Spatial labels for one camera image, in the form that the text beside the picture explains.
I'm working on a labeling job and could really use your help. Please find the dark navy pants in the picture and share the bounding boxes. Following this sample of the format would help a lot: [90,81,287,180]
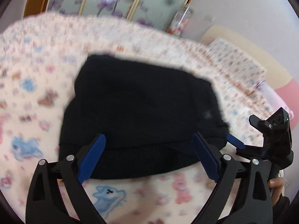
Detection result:
[59,55,229,180]

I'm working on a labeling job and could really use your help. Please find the person's right hand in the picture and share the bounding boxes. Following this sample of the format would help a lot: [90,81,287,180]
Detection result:
[268,177,285,206]

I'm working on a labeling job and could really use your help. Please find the pink pillow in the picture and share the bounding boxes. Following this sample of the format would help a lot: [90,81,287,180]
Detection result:
[275,79,299,120]

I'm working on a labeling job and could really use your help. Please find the cream headboard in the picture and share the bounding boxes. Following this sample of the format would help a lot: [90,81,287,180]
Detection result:
[200,25,293,90]

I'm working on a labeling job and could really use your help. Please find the small-print patterned pillow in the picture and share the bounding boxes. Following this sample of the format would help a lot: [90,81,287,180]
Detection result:
[207,38,266,95]

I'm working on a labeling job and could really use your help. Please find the clear tube of plush toys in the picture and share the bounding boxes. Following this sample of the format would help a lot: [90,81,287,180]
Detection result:
[167,5,193,36]

